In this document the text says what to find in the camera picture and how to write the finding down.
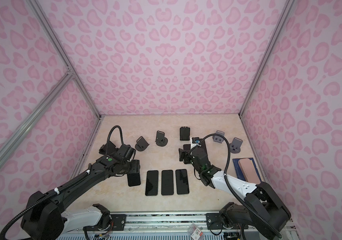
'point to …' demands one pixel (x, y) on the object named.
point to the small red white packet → (195, 233)
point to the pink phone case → (249, 171)
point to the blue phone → (186, 146)
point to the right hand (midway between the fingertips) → (185, 148)
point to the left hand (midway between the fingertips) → (135, 164)
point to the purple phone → (167, 182)
